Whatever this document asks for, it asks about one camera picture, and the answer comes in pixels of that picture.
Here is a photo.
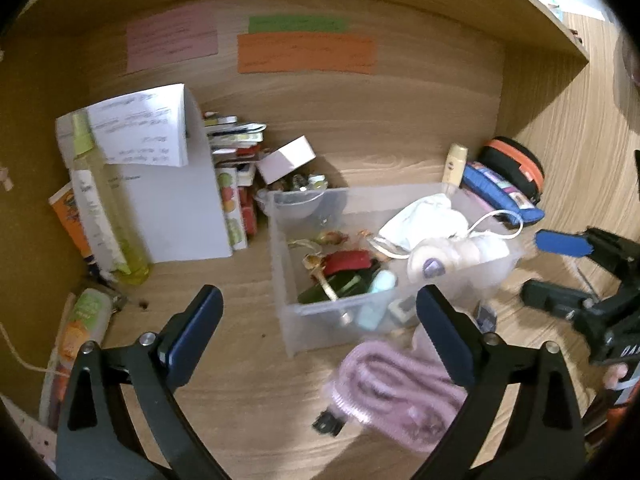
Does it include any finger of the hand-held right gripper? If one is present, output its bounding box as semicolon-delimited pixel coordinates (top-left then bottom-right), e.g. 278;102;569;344
536;227;640;281
522;280;601;327

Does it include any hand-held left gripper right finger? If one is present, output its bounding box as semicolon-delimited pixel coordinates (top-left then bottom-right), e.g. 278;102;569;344
412;284;586;480

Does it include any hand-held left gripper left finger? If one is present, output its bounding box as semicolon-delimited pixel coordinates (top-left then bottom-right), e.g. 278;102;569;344
55;285;233;480

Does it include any white tape roll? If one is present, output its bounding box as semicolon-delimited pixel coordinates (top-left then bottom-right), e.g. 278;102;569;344
406;239;463;282

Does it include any pink cable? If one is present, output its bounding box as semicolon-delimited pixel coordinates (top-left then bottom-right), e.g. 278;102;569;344
312;340;468;453

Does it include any small teal bottle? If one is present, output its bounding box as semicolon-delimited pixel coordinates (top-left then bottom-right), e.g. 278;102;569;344
357;270;398;331

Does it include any dark green bottle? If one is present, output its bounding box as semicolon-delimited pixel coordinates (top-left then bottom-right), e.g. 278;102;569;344
298;267;381;306

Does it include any white face mask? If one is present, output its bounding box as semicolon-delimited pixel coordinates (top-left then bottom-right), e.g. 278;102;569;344
372;194;523;261

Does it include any red rectangular case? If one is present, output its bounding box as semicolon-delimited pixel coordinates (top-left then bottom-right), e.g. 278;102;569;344
322;250;373;276

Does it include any clear plastic storage box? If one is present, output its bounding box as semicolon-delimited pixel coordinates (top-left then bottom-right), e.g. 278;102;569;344
265;182;526;358

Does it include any wooden desktop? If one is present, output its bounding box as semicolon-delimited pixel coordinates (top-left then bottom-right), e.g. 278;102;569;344
35;105;621;480

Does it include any person's right hand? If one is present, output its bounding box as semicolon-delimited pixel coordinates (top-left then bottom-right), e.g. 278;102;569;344
602;360;640;391

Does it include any small dark blue packet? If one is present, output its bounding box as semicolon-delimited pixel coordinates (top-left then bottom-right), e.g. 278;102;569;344
475;302;497;333

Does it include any small grey white gadget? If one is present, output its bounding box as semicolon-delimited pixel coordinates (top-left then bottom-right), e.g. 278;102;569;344
387;297;418;326

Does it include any blue zip pouch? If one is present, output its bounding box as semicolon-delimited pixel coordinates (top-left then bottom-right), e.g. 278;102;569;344
461;161;546;225

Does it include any black and orange round case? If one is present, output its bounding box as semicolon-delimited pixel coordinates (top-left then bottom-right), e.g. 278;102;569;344
482;136;545;206

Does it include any green and orange tube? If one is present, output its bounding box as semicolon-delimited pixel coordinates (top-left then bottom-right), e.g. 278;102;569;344
50;287;118;411

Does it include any large white box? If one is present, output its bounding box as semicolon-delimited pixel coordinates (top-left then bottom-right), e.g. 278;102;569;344
55;84;233;263

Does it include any cream tube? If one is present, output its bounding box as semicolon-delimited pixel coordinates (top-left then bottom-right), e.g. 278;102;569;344
442;143;469;196

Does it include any yellow-green spray bottle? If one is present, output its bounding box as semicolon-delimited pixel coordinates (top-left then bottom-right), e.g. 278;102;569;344
70;112;151;286

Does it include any stack of colourful packets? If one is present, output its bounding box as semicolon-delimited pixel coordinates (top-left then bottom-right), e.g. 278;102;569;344
202;112;268;251

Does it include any clear plastic bowl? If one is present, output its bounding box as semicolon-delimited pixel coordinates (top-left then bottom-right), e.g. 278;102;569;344
257;190;328;221

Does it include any orange cardboard box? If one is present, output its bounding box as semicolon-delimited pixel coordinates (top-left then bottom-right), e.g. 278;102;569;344
48;182;98;266

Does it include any small glass bottle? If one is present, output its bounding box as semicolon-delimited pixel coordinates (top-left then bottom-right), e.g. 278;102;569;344
290;174;327;192

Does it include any small white box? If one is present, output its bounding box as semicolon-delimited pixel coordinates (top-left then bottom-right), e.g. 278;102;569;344
255;136;317;185

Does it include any white handwritten paper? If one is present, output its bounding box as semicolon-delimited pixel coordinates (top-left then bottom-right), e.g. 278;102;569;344
87;85;190;167

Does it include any pink sticky note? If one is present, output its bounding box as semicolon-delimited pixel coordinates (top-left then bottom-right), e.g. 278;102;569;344
126;0;219;74

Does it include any orange sticky note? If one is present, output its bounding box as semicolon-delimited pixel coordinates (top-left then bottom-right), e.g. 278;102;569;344
237;32;377;76

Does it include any green sticky note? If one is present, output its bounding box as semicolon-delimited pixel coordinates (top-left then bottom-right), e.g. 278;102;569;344
248;14;349;33

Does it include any cream cord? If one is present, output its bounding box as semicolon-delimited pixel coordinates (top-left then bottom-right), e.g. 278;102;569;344
0;322;61;376

